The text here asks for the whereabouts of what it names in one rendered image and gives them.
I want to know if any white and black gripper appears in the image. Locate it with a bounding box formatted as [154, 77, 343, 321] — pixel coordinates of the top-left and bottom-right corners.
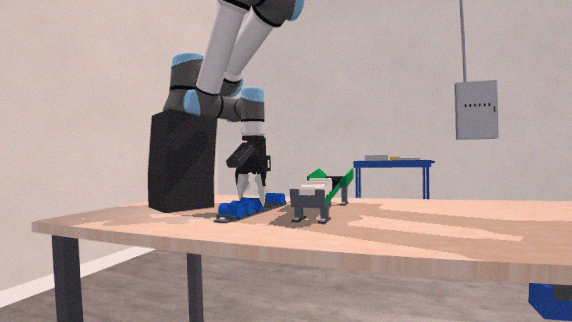
[235, 135, 271, 207]

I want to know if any blue cylinder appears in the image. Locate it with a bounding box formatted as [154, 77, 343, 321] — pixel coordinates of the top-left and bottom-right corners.
[218, 203, 245, 218]
[240, 197, 263, 211]
[265, 193, 285, 205]
[230, 200, 255, 215]

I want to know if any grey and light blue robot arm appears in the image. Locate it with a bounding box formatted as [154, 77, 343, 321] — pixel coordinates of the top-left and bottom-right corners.
[163, 0, 304, 136]

